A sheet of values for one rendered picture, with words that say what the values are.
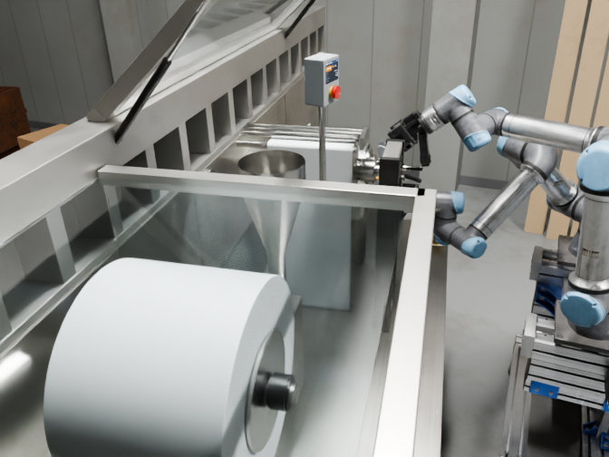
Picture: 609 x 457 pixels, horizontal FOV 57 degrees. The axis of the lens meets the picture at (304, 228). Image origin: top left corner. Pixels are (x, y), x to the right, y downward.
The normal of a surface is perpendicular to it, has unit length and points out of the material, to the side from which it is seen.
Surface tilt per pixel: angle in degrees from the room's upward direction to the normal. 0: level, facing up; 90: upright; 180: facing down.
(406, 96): 90
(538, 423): 0
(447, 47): 90
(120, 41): 90
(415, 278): 0
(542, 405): 0
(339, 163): 90
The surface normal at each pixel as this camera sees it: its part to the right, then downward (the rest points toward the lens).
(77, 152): 0.97, 0.09
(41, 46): -0.39, 0.44
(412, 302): -0.02, -0.88
